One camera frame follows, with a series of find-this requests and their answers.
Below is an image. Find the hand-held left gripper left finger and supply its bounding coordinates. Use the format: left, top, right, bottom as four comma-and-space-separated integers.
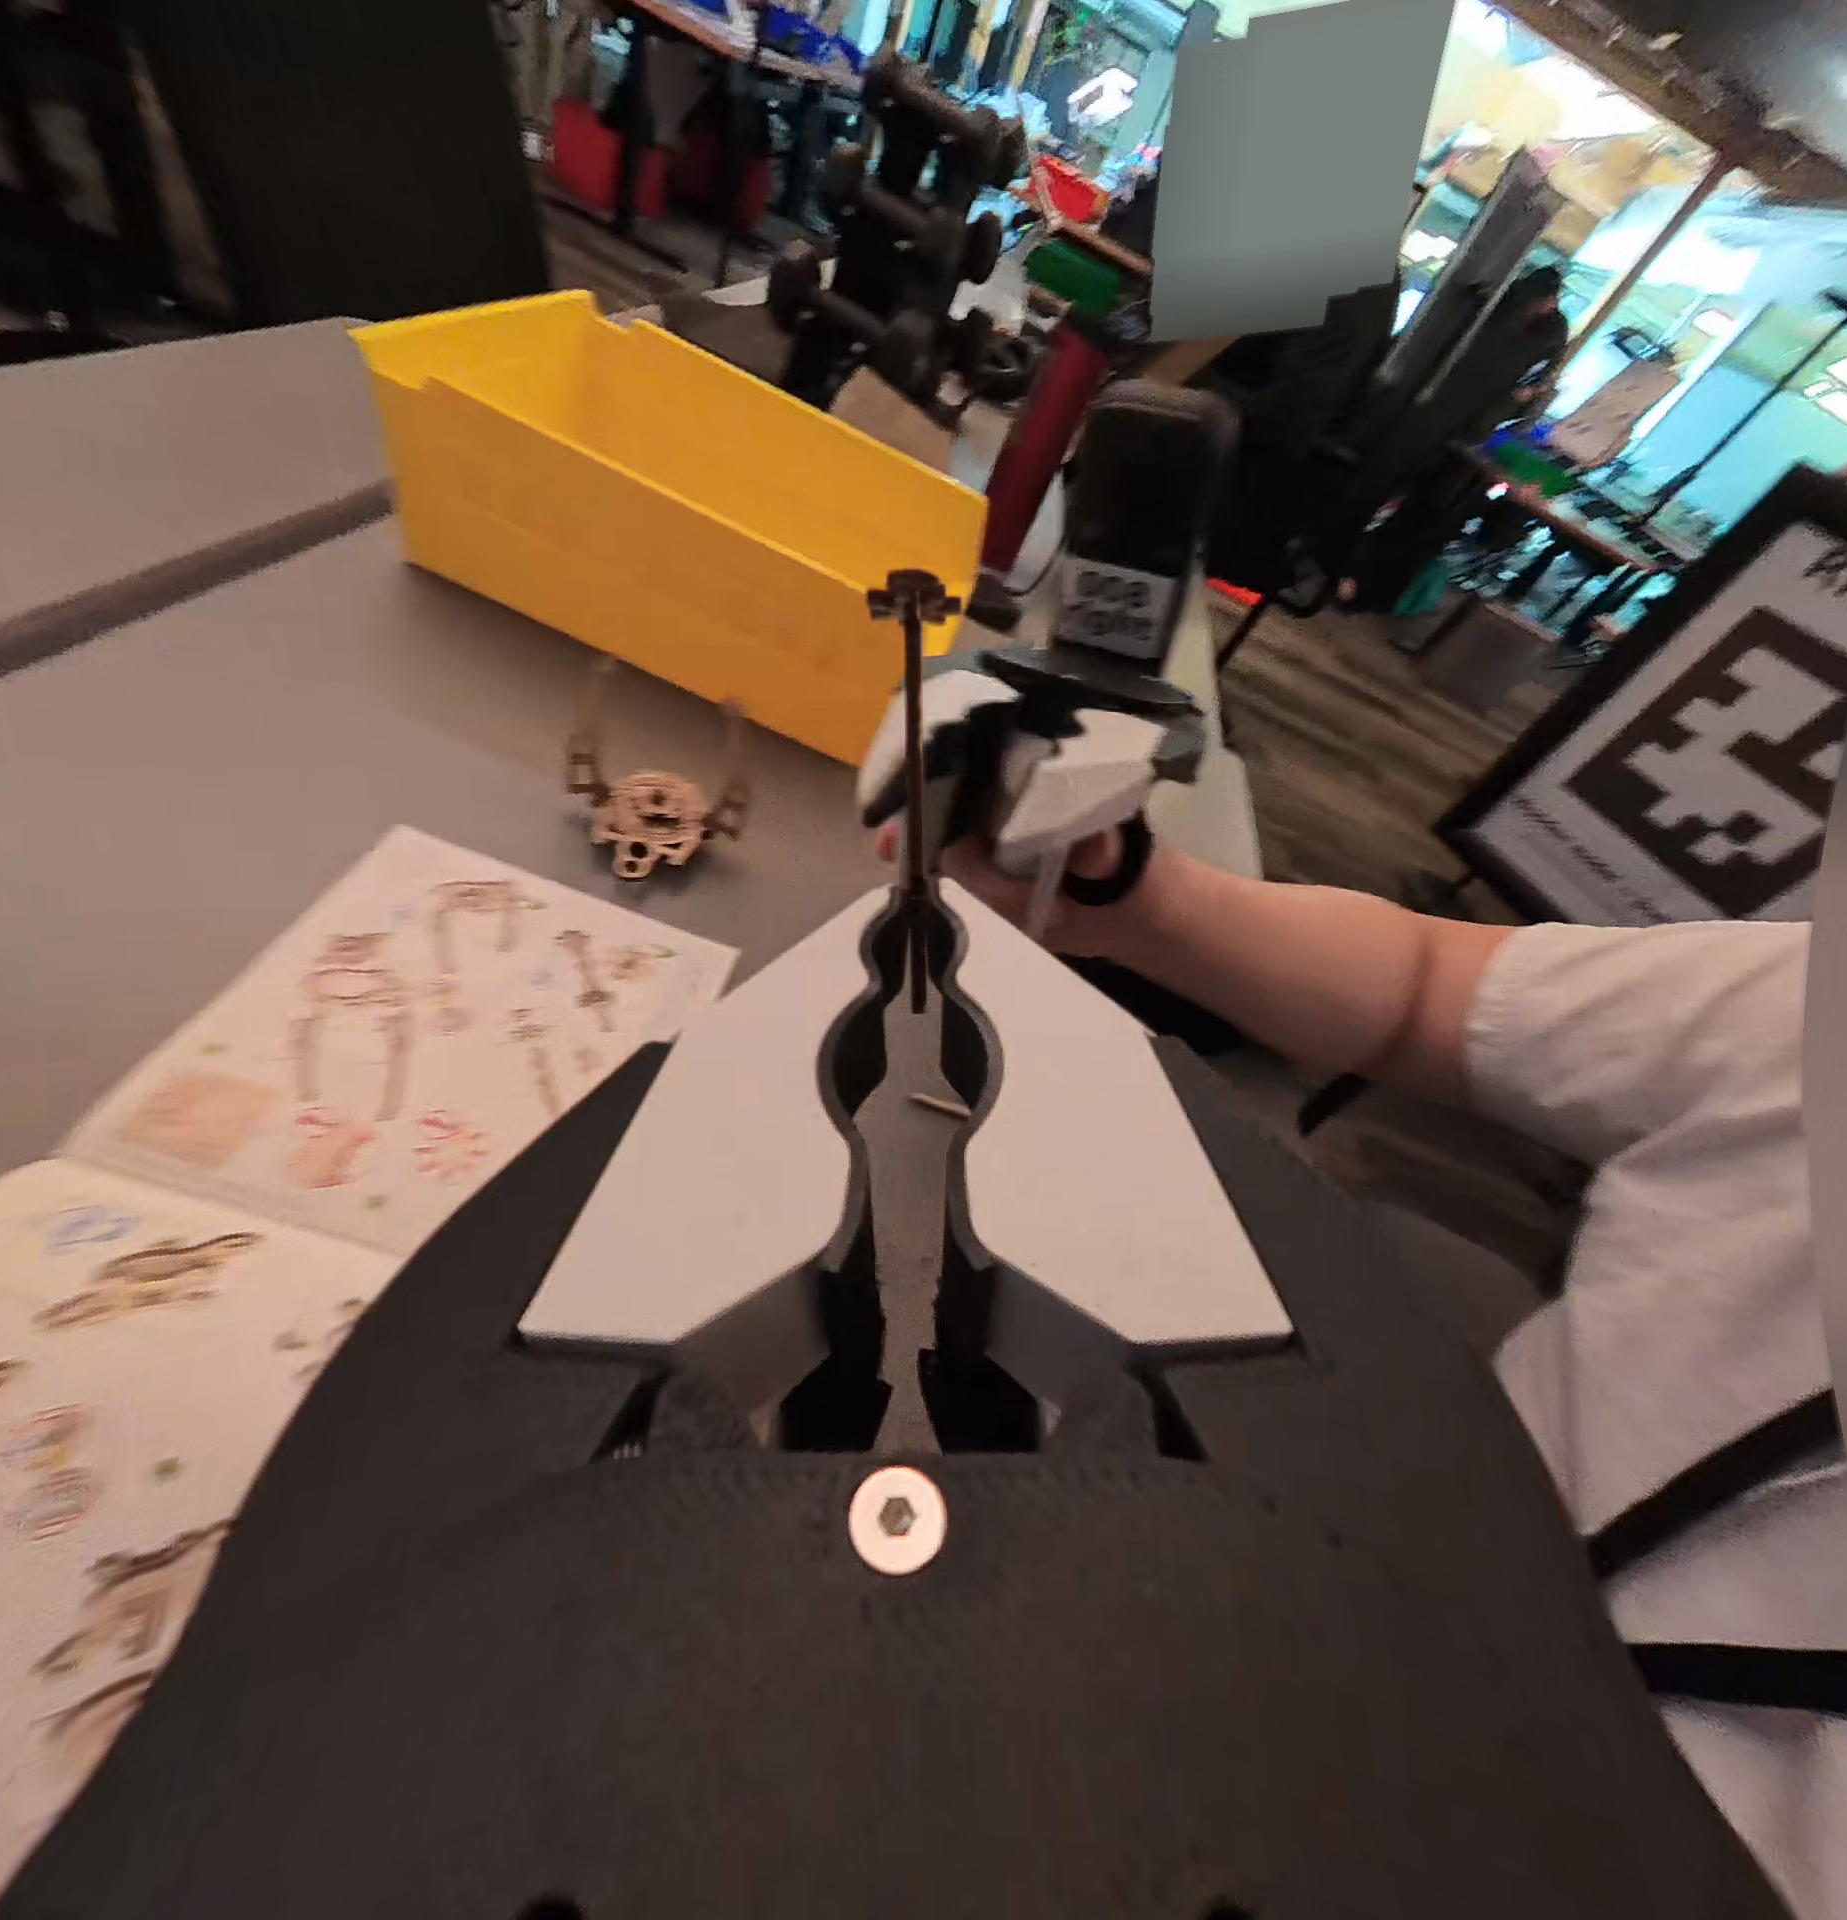
519, 884, 925, 1445

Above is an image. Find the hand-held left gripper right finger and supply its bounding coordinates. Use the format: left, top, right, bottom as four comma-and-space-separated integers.
918, 883, 1301, 1452

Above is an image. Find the slotted wooden model rod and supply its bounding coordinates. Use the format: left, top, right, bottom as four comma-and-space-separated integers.
866, 567, 963, 1023

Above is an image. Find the person's right forearm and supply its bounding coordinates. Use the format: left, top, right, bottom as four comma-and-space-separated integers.
1154, 883, 1817, 1186

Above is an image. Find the small wooden model assembly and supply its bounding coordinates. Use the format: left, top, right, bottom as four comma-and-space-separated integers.
563, 660, 760, 886

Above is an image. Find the person's right hand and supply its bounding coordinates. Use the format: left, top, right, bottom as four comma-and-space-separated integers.
872, 817, 1182, 965

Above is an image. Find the maroon foam roller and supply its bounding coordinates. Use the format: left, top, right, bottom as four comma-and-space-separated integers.
978, 318, 1108, 569

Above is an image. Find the black dumbbell rack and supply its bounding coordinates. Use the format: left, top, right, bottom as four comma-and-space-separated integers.
762, 48, 1033, 408

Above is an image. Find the illustrated instruction booklet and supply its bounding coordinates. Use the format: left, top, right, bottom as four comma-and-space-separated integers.
0, 820, 746, 1920

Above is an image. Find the yellow plastic bin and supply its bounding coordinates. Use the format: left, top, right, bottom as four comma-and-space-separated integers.
346, 286, 993, 768

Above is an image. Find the black and white marker board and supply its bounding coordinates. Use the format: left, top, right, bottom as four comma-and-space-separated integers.
1437, 463, 1847, 933

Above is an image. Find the red storage bin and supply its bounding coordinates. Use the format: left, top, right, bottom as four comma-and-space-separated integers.
544, 93, 672, 225

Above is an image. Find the person's white shirt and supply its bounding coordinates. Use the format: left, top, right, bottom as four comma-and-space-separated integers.
1488, 1169, 1847, 1920

